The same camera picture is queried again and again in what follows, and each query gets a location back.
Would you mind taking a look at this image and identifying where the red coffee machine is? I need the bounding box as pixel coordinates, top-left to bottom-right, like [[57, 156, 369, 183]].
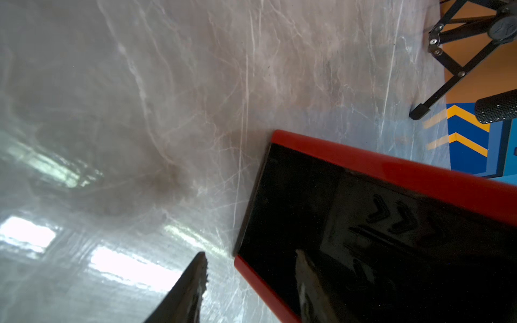
[[234, 130, 516, 322]]

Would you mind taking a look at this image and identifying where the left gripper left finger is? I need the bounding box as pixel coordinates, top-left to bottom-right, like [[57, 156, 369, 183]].
[[145, 252, 208, 323]]

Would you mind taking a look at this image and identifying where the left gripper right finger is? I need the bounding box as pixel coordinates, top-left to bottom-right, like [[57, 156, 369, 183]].
[[295, 250, 337, 322]]

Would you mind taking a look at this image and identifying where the microphone on black tripod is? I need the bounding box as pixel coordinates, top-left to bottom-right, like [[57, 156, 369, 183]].
[[409, 1, 516, 123]]

